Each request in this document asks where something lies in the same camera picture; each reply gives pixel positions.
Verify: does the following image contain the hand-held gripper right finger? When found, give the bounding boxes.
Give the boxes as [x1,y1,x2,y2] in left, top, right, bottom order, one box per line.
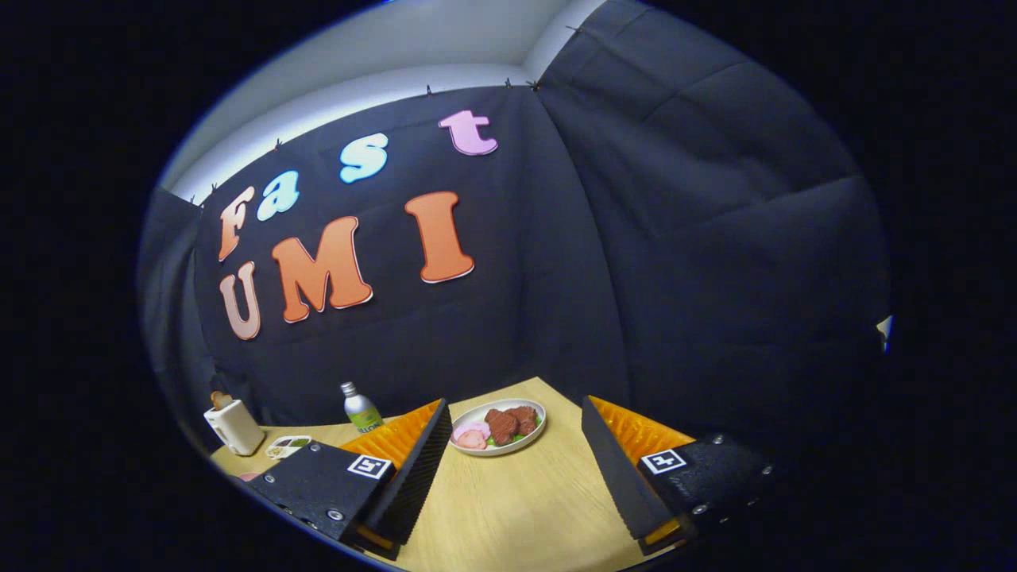
[581,396,783,557]

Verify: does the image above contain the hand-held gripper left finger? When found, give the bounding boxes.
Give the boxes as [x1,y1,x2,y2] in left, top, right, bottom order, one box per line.
[246,398,453,557]

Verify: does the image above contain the cream toaster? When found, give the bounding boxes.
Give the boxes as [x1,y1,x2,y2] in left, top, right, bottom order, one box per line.
[203,399,266,457]

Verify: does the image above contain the brown meat pieces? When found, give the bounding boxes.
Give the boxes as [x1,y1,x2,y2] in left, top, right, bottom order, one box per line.
[485,406,540,446]

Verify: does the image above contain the pink ham slices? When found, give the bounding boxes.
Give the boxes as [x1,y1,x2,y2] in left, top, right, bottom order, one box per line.
[453,421,492,451]

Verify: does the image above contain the black backdrop cloth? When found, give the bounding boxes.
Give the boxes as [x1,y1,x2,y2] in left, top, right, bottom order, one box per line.
[137,0,891,477]

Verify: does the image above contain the white divided dish with beans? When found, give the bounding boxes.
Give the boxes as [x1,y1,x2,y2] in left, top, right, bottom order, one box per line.
[265,435,314,461]

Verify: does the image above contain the white round food plate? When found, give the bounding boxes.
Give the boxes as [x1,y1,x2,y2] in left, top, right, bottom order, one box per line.
[450,398,547,457]

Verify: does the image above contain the green soda bottle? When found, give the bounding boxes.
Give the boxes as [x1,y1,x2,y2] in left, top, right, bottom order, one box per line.
[341,381,385,435]

